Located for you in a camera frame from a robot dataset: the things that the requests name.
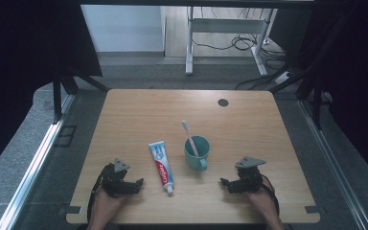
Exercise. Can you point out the teal cup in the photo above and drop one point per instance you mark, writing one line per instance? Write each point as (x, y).
(195, 161)

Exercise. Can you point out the black curtain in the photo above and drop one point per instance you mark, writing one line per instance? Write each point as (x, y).
(19, 64)
(357, 80)

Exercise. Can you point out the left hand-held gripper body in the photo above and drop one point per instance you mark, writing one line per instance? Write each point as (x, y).
(113, 183)

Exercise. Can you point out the black floor plate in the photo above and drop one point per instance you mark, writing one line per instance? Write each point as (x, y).
(66, 135)

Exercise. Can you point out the white power strip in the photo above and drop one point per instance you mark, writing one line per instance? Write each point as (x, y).
(282, 77)

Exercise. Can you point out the white and red toothpaste tube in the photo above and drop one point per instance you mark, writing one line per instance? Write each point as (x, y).
(162, 166)

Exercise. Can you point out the black metal stand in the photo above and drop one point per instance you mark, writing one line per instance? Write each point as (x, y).
(57, 96)
(316, 102)

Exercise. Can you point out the dark round table grommet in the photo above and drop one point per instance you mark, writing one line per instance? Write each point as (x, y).
(223, 102)

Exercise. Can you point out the person's left hand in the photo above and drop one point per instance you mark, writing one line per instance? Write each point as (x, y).
(105, 207)

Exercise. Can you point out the white desk frame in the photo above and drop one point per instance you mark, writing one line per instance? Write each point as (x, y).
(189, 48)

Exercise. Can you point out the pink toothbrush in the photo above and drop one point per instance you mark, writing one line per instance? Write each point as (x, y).
(190, 137)

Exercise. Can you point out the aluminium rail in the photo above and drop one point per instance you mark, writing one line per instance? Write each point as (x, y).
(28, 179)
(332, 166)

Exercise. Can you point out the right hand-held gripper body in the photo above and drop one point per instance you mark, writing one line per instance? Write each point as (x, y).
(250, 182)

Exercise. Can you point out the dark table bracket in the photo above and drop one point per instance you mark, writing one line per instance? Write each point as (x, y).
(72, 210)

